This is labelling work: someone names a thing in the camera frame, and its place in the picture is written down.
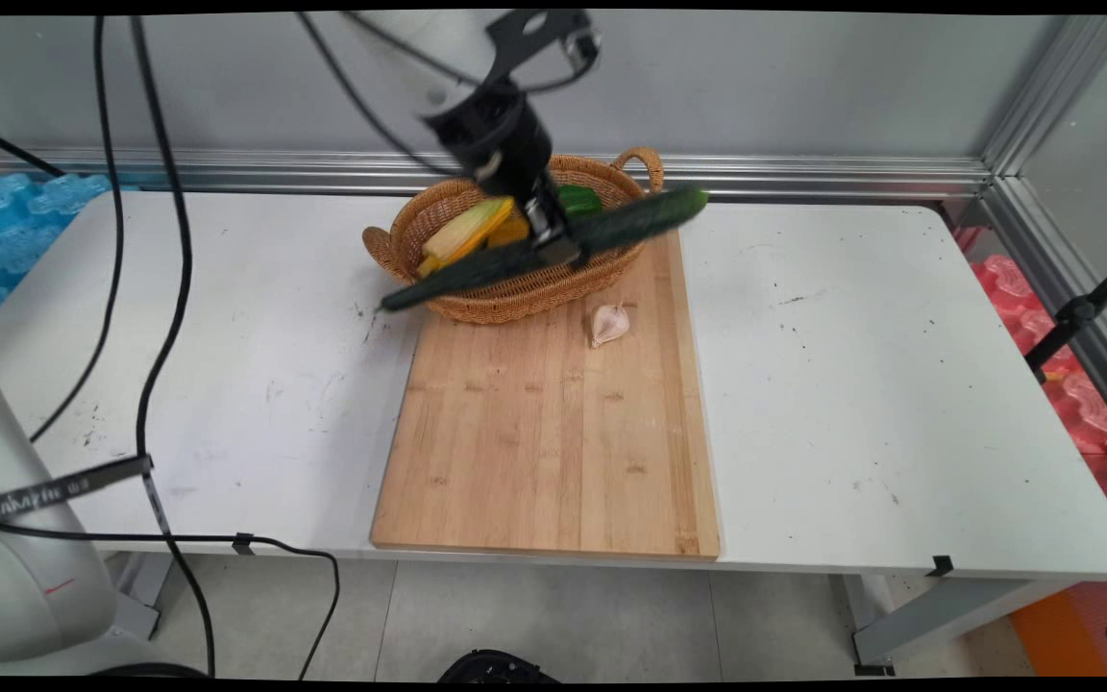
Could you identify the grey table leg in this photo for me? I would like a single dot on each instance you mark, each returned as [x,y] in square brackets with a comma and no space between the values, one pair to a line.
[938,615]

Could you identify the orange bell pepper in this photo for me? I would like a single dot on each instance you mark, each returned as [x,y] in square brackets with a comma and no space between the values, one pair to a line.
[512,231]

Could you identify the black round floor object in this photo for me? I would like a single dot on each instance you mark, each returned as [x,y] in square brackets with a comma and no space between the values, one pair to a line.
[496,666]

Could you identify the blue bubble foam sheet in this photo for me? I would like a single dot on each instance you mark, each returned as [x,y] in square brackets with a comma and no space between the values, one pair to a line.
[11,240]

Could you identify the yellow corn cob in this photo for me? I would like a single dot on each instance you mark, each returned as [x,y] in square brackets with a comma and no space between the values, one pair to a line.
[462,235]

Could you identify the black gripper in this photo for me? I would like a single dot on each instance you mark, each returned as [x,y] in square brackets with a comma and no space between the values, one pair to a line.
[496,139]

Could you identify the upright aluminium frame post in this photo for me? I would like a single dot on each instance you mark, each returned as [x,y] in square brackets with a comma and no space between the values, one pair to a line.
[1058,91]

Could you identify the long dark green cucumber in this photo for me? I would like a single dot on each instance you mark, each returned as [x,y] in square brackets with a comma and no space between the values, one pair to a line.
[640,219]

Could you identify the white garlic bulb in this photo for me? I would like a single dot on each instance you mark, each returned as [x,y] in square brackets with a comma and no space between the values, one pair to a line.
[609,325]

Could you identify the green bell pepper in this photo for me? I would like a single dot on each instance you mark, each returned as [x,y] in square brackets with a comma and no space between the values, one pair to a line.
[580,200]

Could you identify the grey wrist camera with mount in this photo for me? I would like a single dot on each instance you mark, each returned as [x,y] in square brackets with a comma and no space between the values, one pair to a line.
[539,29]

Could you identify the black tape piece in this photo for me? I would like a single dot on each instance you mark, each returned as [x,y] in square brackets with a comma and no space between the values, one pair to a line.
[940,565]
[243,543]

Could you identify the pink bubble foam sheet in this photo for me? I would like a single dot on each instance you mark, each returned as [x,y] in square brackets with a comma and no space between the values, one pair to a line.
[1082,404]

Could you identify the black tripod stand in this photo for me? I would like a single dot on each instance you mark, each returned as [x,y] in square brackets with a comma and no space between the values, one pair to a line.
[1077,312]

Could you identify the sloping aluminium frame rail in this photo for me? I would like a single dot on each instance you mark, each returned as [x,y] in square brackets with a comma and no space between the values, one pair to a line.
[1063,288]

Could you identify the bamboo cutting board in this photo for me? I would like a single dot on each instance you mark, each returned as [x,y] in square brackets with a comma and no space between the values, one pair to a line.
[544,442]

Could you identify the woven wicker basket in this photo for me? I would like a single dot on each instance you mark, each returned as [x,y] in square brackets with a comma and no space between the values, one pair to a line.
[515,293]

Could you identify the horizontal aluminium frame rail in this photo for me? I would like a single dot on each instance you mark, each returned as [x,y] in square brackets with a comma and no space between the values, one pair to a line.
[755,175]

